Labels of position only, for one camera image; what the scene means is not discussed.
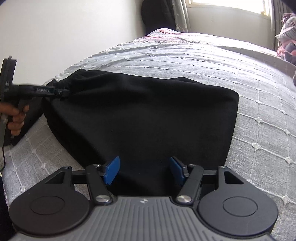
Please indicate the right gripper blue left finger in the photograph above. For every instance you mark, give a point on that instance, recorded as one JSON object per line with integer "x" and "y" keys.
{"x": 98, "y": 178}

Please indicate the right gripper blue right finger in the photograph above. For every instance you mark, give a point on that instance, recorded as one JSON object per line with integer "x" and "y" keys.
{"x": 188, "y": 178}

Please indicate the black pants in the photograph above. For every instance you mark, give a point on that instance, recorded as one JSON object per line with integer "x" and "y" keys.
{"x": 144, "y": 121}

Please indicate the person's left hand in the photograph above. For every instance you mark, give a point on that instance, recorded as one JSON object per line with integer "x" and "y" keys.
{"x": 18, "y": 117}

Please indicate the white quilted bedspread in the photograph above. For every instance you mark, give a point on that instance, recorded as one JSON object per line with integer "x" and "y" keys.
{"x": 44, "y": 193}

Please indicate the grey dotted curtain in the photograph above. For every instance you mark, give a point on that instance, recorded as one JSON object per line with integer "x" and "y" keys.
{"x": 181, "y": 16}

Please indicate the dark hanging clothes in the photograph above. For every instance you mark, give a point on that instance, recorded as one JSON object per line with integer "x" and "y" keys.
{"x": 157, "y": 14}

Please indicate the pink grey rolled blanket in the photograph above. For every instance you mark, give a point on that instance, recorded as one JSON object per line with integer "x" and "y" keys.
{"x": 286, "y": 39}

